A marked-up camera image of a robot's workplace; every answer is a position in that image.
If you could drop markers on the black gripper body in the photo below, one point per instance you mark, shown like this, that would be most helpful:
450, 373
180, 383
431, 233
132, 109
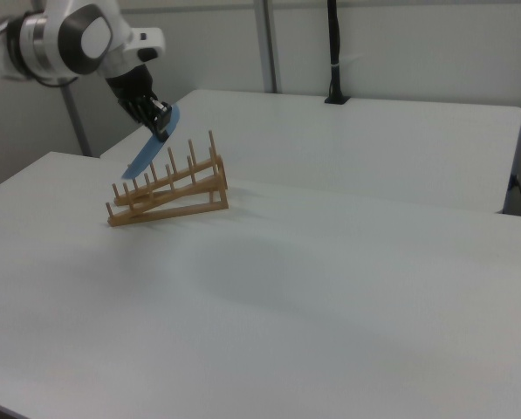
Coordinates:
131, 89

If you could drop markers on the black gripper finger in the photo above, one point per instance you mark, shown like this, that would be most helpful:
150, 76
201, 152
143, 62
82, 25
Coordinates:
157, 105
164, 122

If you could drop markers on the blue plastic plate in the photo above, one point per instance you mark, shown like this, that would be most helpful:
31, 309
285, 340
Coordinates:
148, 153

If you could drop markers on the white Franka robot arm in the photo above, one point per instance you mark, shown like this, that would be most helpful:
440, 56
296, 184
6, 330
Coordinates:
68, 43

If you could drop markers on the wooden plate rack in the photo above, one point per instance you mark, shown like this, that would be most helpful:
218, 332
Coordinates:
177, 205

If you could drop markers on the grey metal frame post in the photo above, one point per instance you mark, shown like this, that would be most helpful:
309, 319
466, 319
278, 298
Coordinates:
77, 118
269, 43

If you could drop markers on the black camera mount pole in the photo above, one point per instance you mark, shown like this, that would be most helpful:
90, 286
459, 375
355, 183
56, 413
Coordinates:
335, 52

